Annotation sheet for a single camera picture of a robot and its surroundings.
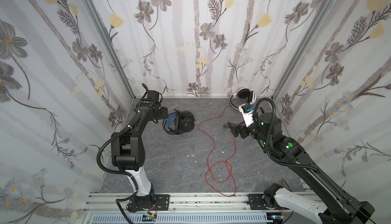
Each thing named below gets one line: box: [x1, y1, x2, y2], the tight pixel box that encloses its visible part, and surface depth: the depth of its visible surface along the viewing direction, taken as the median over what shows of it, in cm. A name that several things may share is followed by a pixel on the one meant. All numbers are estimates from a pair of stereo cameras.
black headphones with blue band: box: [166, 110, 195, 135], surface depth 100 cm
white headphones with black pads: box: [229, 87, 257, 111], surface depth 120 cm
